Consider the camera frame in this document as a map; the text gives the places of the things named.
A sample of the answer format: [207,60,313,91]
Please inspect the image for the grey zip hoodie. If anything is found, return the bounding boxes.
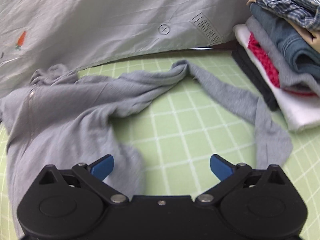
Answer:
[1,60,308,239]

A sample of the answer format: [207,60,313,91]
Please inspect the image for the grey carrot print sheet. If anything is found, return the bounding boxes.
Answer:
[1,0,250,96]

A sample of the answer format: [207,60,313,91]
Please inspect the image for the blue checked shirt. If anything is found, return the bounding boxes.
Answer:
[256,0,319,31]

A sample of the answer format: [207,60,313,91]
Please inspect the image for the beige folded garment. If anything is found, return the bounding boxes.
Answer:
[246,0,320,48]

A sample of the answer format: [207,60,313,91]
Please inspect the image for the folded blue jeans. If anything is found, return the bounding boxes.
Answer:
[249,3,319,80]

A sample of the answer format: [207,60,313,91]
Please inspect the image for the white folded garment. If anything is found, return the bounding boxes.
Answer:
[233,24,319,131]

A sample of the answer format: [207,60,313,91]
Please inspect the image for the red knitted garment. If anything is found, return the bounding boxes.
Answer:
[247,32,316,96]

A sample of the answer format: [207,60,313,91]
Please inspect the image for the black folded garment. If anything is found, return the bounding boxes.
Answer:
[232,43,279,112]

